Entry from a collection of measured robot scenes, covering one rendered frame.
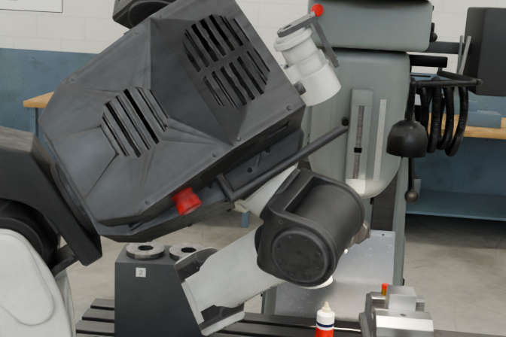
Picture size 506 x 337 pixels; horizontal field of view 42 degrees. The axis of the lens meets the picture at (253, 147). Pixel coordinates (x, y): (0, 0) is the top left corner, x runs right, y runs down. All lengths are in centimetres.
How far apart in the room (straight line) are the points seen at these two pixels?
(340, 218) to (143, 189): 27
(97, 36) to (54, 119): 511
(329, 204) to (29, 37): 540
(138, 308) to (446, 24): 454
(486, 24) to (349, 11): 47
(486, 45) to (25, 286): 119
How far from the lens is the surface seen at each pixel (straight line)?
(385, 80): 136
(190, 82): 80
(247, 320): 170
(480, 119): 521
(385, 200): 189
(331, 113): 137
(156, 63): 81
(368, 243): 191
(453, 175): 592
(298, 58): 100
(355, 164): 135
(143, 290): 155
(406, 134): 120
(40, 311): 95
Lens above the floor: 171
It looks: 12 degrees down
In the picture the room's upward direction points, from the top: 3 degrees clockwise
